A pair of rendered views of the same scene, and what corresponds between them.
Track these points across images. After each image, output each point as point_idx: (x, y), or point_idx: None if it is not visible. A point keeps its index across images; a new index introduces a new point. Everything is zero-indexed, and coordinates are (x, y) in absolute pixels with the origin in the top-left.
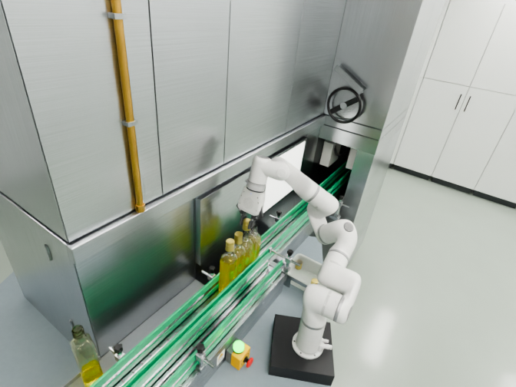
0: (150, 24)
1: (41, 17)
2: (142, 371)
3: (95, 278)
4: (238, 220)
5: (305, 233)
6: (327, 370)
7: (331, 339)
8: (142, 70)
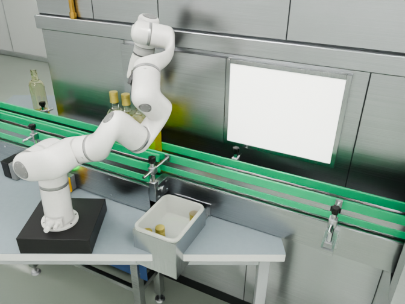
0: None
1: None
2: (29, 119)
3: (52, 51)
4: (177, 111)
5: (264, 220)
6: (25, 233)
7: (64, 239)
8: None
